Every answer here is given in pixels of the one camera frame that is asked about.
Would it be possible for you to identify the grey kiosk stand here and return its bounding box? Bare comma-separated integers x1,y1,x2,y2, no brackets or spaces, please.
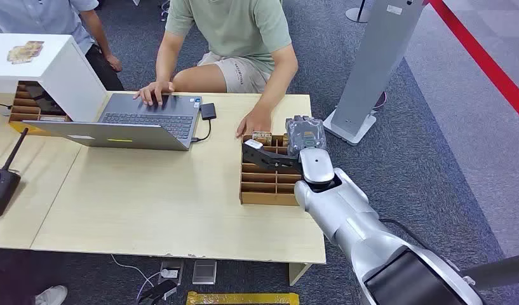
323,0,424,147

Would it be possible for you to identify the white cabinet box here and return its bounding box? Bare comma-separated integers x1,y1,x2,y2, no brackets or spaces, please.
0,32,109,123

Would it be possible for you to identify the black router with antennas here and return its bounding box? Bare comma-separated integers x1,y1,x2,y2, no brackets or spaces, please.
0,124,29,219

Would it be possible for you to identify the black drive cable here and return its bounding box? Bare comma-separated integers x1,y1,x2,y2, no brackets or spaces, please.
191,119,212,143

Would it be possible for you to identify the bystander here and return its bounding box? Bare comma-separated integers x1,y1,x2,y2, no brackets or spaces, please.
0,0,125,92

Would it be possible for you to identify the person's right hand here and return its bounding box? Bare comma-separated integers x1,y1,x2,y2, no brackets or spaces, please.
133,81,176,107

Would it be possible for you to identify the black external drive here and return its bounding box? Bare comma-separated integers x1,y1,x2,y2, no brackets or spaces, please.
200,102,217,121

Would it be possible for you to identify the wooden card holder tray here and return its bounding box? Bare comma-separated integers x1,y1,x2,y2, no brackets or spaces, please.
239,133,304,207

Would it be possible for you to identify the grey floor plate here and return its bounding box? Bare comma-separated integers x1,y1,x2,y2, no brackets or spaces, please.
192,260,218,285

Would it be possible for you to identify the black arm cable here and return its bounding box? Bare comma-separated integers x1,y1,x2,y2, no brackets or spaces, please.
379,218,462,273

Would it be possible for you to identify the person's left hand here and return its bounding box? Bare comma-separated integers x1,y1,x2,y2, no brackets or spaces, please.
236,105,273,139

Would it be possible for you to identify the black floor device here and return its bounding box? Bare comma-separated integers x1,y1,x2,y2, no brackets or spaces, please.
138,280,178,305

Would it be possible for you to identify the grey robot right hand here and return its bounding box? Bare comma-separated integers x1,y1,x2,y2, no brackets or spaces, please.
285,116,328,156

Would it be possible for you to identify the grey laptop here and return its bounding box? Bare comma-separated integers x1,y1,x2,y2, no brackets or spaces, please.
22,92,203,151

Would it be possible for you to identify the stack of printed cards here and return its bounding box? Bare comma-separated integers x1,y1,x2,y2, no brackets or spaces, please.
6,41,45,65

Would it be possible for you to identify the person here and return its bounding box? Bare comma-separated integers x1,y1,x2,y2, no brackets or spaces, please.
133,0,299,139

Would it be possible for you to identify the wooden organizer with dark items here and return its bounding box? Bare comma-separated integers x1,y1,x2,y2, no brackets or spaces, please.
8,81,71,124

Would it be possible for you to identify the white cable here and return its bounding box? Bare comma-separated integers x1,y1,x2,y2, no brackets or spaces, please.
111,254,163,302

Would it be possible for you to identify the yellow floor tape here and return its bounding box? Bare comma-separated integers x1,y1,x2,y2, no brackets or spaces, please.
186,291,300,305

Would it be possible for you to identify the hotel key card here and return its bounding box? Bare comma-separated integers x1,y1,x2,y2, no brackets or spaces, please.
251,131,273,146

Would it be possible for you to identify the person's leg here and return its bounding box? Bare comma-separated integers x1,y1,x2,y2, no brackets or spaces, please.
0,261,69,305

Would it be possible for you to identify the dark grey pole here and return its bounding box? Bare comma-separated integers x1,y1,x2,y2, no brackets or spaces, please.
461,252,519,291

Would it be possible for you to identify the floor power socket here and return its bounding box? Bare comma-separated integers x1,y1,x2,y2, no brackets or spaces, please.
158,259,185,286

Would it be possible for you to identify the office chair base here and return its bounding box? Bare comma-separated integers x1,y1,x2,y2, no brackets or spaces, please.
158,0,172,23

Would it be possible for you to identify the bystander's left hand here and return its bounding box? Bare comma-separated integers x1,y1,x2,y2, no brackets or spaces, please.
104,53,124,73

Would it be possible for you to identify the light wooden table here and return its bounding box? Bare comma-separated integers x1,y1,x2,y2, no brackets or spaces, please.
0,92,83,250
30,91,327,287

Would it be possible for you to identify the stanchion base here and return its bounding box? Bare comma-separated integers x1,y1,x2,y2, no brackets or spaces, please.
345,0,372,24

